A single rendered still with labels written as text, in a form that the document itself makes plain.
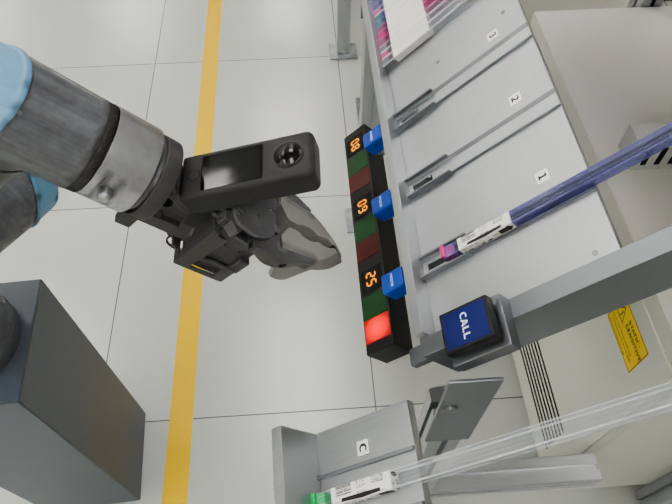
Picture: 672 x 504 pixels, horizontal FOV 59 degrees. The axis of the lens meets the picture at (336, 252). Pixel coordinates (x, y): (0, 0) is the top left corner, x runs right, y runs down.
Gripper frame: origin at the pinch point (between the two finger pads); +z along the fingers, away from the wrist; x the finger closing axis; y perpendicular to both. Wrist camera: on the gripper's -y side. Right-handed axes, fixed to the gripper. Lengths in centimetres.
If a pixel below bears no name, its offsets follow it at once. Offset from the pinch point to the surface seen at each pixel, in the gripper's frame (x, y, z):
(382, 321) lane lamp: 2.8, 3.5, 10.7
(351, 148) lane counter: -25.1, 5.2, 10.7
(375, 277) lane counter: -3.1, 3.8, 10.7
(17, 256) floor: -56, 109, 0
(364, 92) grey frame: -60, 15, 29
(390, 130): -20.0, -3.5, 7.9
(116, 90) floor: -119, 97, 11
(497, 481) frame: 13, 14, 48
